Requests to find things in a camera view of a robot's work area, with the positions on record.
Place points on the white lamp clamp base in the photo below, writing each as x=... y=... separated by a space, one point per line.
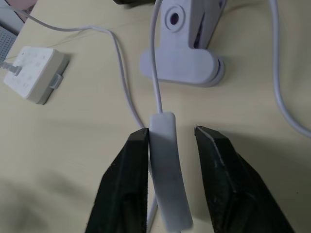
x=179 y=65

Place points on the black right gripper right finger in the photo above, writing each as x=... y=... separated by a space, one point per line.
x=228 y=184

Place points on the white power strip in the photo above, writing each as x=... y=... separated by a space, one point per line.
x=36 y=72

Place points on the white plug in strip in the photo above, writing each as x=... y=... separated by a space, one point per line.
x=11 y=68

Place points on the dark object at table edge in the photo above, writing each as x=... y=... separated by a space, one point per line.
x=131 y=2

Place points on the grey perforated panel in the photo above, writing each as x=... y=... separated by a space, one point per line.
x=6 y=43

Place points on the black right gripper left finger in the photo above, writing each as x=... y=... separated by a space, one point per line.
x=124 y=184

